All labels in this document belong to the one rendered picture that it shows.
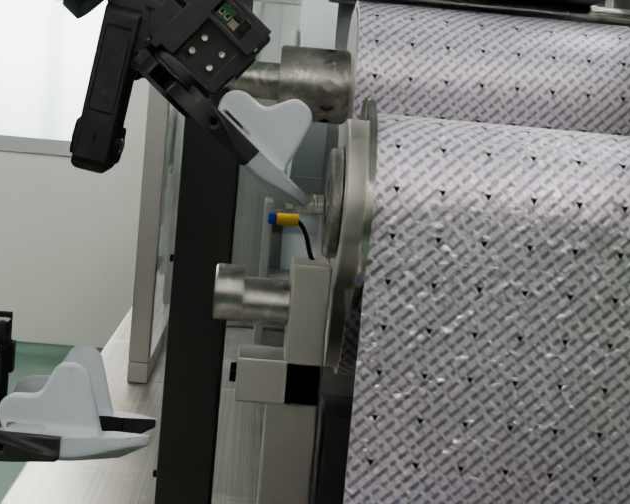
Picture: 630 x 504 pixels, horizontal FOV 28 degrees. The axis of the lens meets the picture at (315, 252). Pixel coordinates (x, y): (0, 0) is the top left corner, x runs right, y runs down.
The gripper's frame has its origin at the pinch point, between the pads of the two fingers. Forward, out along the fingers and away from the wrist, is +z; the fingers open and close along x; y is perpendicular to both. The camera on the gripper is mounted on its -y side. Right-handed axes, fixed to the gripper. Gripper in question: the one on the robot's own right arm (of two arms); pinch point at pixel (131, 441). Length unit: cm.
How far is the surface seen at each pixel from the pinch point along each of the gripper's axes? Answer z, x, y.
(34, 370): -92, 517, -110
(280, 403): 9.6, 7.2, 1.5
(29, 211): -106, 556, -37
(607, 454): 30.8, -0.1, 1.6
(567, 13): 34, 39, 33
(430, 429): 19.1, -0.1, 2.3
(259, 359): 7.8, 7.2, 4.5
